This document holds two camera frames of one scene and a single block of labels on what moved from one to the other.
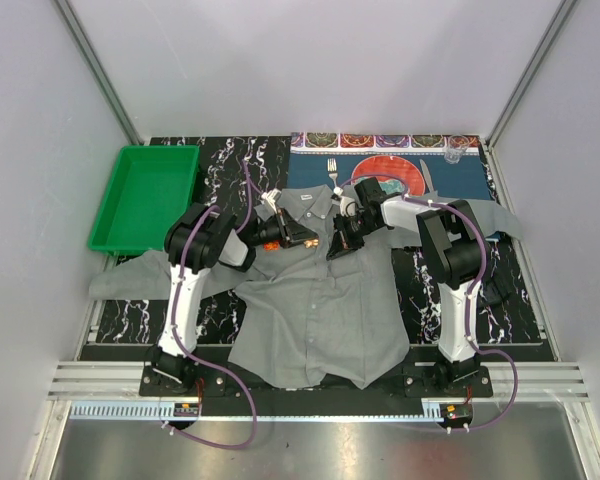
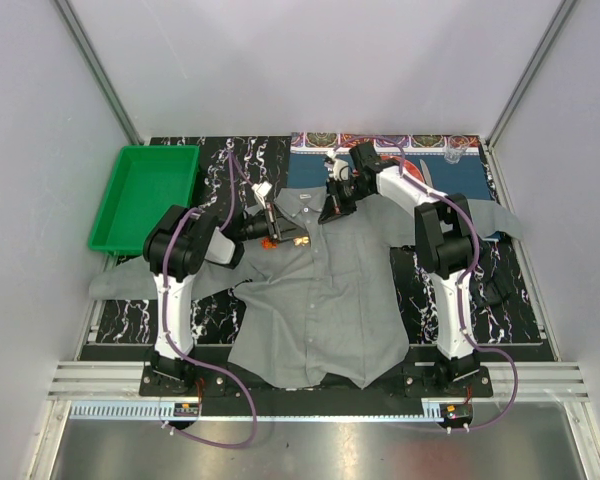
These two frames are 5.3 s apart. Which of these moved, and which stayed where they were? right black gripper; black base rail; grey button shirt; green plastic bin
Moved: right black gripper
Stayed: grey button shirt; black base rail; green plastic bin
